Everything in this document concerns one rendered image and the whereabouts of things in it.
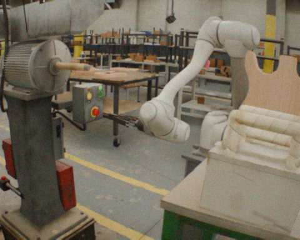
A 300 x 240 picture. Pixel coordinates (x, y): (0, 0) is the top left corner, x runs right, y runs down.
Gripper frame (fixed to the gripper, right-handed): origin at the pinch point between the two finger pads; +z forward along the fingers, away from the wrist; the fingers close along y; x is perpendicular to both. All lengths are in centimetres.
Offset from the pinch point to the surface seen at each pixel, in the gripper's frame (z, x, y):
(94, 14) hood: -13, 50, -31
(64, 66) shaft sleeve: 6.7, 28.3, -28.5
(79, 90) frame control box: 17.8, 13.0, -8.0
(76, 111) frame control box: 20.5, 1.3, -8.1
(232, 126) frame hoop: -71, 21, -45
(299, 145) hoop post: -89, 20, -46
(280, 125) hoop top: -83, 23, -46
